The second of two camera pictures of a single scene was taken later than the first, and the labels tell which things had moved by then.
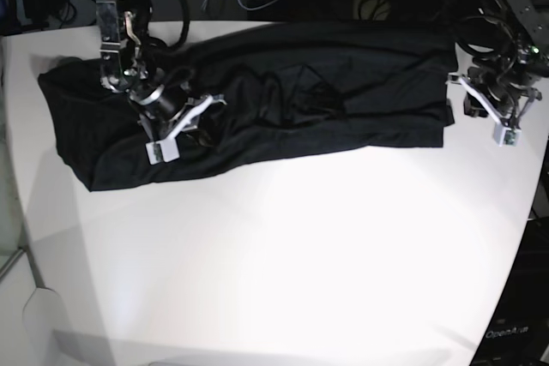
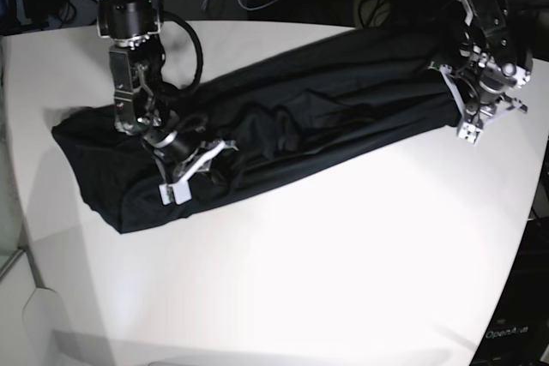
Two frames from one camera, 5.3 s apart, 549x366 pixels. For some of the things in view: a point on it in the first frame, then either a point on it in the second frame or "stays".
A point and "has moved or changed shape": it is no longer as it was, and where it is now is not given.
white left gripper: (167, 150) to (179, 191)
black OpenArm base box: (519, 333) stays
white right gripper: (505, 135) to (470, 127)
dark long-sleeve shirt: (287, 87) has moved or changed shape
